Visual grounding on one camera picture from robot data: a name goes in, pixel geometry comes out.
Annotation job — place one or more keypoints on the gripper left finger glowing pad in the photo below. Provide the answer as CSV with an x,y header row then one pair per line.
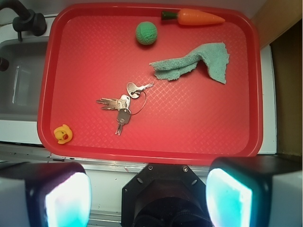
x,y
44,195

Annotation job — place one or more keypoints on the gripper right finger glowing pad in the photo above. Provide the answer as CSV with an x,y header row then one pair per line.
x,y
260,191

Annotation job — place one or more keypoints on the green knitted ball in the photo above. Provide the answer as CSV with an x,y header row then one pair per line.
x,y
146,33

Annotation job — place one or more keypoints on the yellow rubber duck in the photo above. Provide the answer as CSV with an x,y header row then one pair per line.
x,y
63,134

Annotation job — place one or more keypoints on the grey sink basin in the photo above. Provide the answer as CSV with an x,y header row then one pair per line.
x,y
20,84

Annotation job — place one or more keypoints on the silver key bunch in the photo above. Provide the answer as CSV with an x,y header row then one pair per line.
x,y
122,105

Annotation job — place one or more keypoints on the black sink knob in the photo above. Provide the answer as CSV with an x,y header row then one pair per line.
x,y
4,64

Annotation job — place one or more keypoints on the red plastic tray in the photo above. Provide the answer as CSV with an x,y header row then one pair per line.
x,y
93,53

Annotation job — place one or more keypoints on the black faucet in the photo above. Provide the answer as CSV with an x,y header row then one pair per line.
x,y
26,20

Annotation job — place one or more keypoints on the orange plastic toy carrot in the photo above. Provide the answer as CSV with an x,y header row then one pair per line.
x,y
192,17

